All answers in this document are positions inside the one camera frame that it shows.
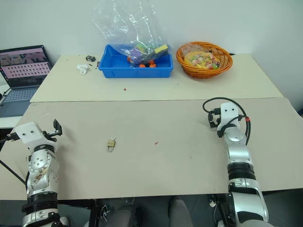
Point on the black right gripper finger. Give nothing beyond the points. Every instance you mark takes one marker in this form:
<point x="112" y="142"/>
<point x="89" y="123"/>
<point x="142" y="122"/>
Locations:
<point x="210" y="115"/>
<point x="210" y="123"/>

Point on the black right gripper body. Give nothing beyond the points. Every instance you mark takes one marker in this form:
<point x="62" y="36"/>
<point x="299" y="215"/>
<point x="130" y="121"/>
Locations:
<point x="217" y="117"/>

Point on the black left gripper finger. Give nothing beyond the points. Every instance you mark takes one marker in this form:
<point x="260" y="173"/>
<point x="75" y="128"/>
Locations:
<point x="56" y="124"/>
<point x="60" y="131"/>

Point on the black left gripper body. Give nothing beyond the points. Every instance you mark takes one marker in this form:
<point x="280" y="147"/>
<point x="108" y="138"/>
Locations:
<point x="49" y="135"/>

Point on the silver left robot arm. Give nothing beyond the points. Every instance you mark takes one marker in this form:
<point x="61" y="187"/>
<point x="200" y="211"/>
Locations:
<point x="39" y="176"/>

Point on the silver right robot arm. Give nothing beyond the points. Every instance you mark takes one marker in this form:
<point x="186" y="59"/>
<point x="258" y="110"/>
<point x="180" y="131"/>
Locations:
<point x="239" y="163"/>

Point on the orange woven basket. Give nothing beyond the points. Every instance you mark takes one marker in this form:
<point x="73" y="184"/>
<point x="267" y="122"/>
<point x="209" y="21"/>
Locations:
<point x="203" y="71"/>

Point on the brass padlock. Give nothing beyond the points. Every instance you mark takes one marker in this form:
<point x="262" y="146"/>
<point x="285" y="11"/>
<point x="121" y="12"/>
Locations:
<point x="110" y="145"/>

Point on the wrapped plate of toy food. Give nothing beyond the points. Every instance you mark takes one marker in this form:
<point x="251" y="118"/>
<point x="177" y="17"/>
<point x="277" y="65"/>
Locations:
<point x="203" y="60"/>

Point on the open laptop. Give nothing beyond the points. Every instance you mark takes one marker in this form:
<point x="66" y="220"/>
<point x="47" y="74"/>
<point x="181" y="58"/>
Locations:
<point x="20" y="78"/>

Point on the crumpled white tissue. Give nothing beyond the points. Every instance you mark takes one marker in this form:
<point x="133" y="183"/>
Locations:
<point x="82" y="68"/>

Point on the wrapped brown toy food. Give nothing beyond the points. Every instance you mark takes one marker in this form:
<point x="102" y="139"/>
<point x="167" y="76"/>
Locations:
<point x="191" y="48"/>

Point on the small black device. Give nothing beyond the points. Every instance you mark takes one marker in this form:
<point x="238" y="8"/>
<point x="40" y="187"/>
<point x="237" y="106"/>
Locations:
<point x="90" y="58"/>

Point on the orange toy fruit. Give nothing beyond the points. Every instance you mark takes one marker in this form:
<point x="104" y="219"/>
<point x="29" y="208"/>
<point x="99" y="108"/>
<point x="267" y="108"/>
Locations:
<point x="142" y="66"/>
<point x="129" y="59"/>
<point x="152" y="64"/>

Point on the yellow sponge block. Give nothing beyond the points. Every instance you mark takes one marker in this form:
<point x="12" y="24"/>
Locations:
<point x="161" y="49"/>

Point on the blue plastic bin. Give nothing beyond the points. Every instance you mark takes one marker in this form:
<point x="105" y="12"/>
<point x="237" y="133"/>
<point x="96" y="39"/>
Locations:
<point x="136" y="69"/>

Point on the dark rounded shape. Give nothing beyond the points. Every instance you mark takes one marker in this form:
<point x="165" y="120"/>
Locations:
<point x="180" y="212"/>
<point x="127" y="215"/>

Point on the purple toy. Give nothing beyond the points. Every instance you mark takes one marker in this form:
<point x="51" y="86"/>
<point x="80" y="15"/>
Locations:
<point x="138" y="50"/>

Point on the clear plastic bag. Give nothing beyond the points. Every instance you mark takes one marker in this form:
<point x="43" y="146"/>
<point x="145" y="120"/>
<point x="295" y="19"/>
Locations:
<point x="129" y="26"/>

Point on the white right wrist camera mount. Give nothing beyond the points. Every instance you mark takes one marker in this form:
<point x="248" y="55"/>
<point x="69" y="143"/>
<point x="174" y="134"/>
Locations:
<point x="227" y="113"/>

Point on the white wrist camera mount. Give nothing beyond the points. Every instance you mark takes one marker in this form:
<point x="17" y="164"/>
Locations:
<point x="28" y="133"/>
<point x="227" y="113"/>

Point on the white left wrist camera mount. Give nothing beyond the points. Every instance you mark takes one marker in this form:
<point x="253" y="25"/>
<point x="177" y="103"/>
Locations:
<point x="28" y="133"/>

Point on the black table frame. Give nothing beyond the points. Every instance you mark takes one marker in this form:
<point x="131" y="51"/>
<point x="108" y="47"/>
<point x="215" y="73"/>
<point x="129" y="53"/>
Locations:
<point x="94" y="212"/>

